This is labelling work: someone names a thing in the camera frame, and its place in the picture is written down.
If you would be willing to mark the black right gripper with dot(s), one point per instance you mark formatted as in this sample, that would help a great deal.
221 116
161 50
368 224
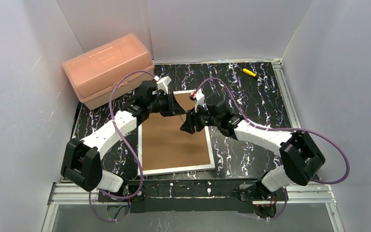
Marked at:
197 120

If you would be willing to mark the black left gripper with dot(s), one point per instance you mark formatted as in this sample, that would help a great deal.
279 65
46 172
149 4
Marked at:
169 104

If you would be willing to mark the white picture frame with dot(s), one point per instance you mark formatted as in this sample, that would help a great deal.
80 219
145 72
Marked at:
164 149

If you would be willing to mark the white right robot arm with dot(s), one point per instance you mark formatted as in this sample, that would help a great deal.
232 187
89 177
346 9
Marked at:
300 156

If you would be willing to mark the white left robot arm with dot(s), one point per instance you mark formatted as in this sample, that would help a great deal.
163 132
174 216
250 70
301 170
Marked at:
82 159

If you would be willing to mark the yellow screwdriver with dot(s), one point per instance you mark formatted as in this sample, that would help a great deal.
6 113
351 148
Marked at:
250 73

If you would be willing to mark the pink plastic storage box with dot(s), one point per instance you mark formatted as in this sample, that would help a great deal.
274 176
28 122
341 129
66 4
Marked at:
109 71

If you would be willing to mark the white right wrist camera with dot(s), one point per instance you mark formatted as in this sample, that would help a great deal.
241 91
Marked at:
198 98

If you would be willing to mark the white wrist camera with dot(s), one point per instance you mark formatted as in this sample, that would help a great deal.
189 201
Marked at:
162 83
198 98

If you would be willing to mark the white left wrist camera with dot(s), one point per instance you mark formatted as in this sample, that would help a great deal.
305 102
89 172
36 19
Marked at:
162 83

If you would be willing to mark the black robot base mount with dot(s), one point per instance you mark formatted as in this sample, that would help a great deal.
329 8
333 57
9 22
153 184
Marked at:
233 194

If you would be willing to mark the aluminium rail frame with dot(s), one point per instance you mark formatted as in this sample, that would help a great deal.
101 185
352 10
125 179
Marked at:
265 99

